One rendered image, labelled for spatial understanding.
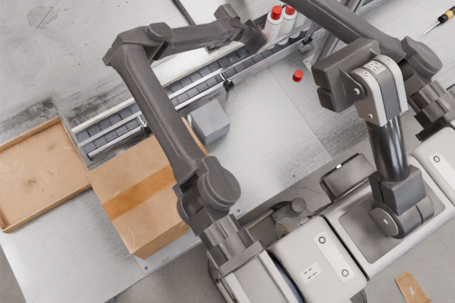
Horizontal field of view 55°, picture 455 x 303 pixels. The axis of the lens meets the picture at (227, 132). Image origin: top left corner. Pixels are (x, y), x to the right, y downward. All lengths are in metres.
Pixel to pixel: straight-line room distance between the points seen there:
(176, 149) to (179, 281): 1.48
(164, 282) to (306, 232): 1.57
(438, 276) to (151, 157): 1.76
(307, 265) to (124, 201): 0.57
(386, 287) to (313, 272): 1.70
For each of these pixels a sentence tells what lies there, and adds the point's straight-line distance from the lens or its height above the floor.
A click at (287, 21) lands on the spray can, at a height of 1.03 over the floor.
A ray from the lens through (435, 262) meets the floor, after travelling 2.53.
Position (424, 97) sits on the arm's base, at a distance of 0.94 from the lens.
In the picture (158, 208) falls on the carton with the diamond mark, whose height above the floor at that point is 1.12.
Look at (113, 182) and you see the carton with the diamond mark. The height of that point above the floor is 1.12.
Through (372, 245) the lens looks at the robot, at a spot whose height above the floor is 1.53.
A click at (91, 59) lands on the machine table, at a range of 1.65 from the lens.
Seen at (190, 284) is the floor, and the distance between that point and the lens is 2.23.
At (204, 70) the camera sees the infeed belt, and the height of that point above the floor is 0.88.
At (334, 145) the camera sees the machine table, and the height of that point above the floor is 0.83.
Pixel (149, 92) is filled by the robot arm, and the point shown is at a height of 1.46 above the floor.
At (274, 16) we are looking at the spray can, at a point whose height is 1.07.
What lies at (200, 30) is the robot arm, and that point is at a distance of 1.17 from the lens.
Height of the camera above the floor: 2.23
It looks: 70 degrees down
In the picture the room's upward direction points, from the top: 10 degrees clockwise
